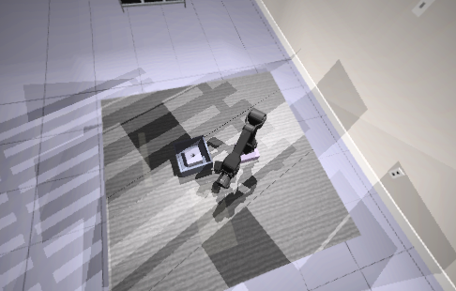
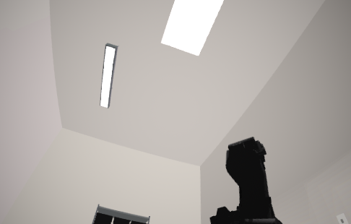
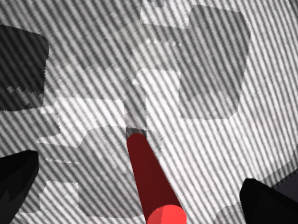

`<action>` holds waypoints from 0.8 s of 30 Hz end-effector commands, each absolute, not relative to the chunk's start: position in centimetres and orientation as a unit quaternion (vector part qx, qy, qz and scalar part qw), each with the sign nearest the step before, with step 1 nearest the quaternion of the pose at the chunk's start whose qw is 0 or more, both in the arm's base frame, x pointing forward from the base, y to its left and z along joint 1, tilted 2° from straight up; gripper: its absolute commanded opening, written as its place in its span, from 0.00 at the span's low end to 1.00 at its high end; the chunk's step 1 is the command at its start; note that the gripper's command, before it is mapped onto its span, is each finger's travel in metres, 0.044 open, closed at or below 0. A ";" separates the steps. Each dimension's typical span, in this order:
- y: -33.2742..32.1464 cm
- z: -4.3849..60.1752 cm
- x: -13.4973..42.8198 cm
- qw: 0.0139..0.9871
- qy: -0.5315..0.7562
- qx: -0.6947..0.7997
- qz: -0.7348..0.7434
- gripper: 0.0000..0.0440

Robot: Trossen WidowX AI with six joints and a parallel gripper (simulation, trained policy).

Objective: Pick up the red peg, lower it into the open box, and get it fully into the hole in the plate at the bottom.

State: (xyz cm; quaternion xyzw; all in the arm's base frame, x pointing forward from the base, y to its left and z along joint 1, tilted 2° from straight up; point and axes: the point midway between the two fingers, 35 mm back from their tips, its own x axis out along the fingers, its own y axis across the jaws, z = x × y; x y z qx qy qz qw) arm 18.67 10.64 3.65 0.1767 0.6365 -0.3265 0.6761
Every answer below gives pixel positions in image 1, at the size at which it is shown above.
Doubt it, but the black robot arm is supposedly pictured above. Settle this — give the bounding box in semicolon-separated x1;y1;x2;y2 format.
214;108;266;189

